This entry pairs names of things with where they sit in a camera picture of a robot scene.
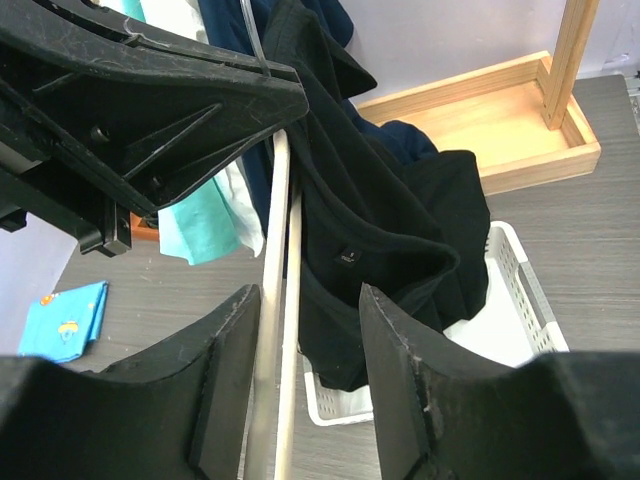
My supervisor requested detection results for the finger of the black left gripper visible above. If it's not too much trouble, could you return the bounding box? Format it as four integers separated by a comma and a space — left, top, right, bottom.
1, 1, 300, 85

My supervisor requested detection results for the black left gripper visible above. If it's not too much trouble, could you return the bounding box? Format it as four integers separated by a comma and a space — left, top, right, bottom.
0, 74, 311, 259

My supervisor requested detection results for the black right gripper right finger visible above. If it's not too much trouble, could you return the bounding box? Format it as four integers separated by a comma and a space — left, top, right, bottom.
359, 285, 639, 479

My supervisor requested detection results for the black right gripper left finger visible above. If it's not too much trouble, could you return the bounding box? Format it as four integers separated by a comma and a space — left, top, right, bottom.
1, 285, 261, 479

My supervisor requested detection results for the cream plastic hanger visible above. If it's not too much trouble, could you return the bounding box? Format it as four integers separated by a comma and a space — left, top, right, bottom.
239, 0, 304, 480

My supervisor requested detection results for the black printed t shirt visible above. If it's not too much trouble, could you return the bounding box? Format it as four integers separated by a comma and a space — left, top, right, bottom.
264, 1, 490, 392

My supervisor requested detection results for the teal hanging t shirt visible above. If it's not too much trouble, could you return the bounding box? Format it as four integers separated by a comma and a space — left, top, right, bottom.
99, 0, 244, 266

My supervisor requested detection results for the white hanging t shirt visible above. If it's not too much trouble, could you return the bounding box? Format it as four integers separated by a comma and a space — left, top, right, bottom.
139, 0, 266, 259

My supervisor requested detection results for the navy hanging t shirt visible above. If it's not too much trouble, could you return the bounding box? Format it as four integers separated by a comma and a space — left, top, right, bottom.
198, 0, 437, 230

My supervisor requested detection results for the wooden compartment tray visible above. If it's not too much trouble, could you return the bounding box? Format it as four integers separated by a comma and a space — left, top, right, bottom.
130, 213, 159, 242

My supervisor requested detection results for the white perforated plastic basket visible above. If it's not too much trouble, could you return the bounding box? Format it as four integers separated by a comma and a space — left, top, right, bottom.
303, 221, 569, 427

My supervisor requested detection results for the blue folded cloth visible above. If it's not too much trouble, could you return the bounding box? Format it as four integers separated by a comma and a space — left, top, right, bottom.
17, 281, 109, 363

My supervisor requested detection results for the wooden clothes rack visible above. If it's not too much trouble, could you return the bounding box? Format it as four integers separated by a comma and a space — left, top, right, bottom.
358, 1, 601, 195

